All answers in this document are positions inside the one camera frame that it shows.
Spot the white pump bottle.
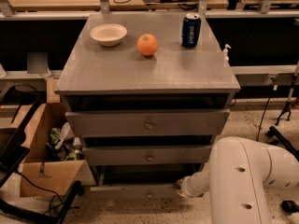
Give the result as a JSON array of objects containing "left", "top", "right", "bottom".
[{"left": 222, "top": 44, "right": 231, "bottom": 62}]

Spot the grey bottom drawer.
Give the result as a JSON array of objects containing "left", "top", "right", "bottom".
[{"left": 89, "top": 164, "right": 195, "bottom": 202}]

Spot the black stand left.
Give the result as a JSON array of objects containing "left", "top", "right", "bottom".
[{"left": 0, "top": 85, "right": 84, "bottom": 224}]

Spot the black stand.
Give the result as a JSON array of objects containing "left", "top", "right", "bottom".
[
  {"left": 267, "top": 126, "right": 299, "bottom": 161},
  {"left": 0, "top": 85, "right": 84, "bottom": 224}
]

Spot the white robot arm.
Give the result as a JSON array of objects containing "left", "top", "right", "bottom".
[{"left": 178, "top": 137, "right": 299, "bottom": 224}]

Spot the black caster wheel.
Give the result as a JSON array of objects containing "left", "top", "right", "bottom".
[{"left": 281, "top": 201, "right": 299, "bottom": 215}]

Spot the brown cardboard box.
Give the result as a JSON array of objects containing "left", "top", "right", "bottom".
[{"left": 0, "top": 77, "right": 97, "bottom": 198}]

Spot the orange fruit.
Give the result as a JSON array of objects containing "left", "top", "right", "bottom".
[{"left": 136, "top": 34, "right": 158, "bottom": 56}]

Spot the grey wooden drawer cabinet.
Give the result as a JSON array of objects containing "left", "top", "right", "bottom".
[{"left": 54, "top": 11, "right": 242, "bottom": 188}]

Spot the blue Pepsi can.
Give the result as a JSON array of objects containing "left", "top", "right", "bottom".
[{"left": 181, "top": 13, "right": 201, "bottom": 48}]

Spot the black tripod leg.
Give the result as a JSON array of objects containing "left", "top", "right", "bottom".
[{"left": 275, "top": 59, "right": 299, "bottom": 127}]

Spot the white bowl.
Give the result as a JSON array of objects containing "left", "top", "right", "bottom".
[{"left": 90, "top": 23, "right": 127, "bottom": 47}]

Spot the grey top drawer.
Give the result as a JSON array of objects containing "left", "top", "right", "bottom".
[{"left": 66, "top": 109, "right": 230, "bottom": 137}]

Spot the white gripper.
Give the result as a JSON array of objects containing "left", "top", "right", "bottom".
[{"left": 177, "top": 172, "right": 209, "bottom": 199}]

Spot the black stand right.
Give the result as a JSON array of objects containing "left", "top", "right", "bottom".
[{"left": 267, "top": 126, "right": 299, "bottom": 161}]

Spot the grey middle drawer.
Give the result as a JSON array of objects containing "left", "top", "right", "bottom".
[{"left": 83, "top": 145, "right": 211, "bottom": 166}]

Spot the grey drawer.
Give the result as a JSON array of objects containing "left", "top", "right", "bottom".
[
  {"left": 83, "top": 145, "right": 211, "bottom": 166},
  {"left": 66, "top": 109, "right": 230, "bottom": 137},
  {"left": 89, "top": 164, "right": 195, "bottom": 202}
]

